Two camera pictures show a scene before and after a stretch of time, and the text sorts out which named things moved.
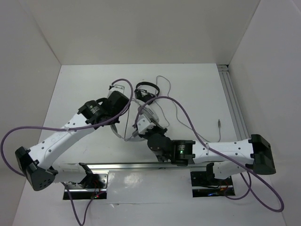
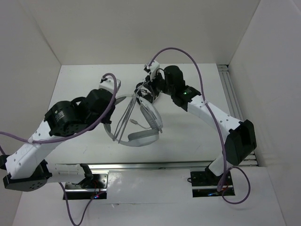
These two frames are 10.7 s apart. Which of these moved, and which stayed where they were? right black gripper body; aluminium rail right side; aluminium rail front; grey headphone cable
Moved: right black gripper body; grey headphone cable
Stayed: aluminium rail right side; aluminium rail front
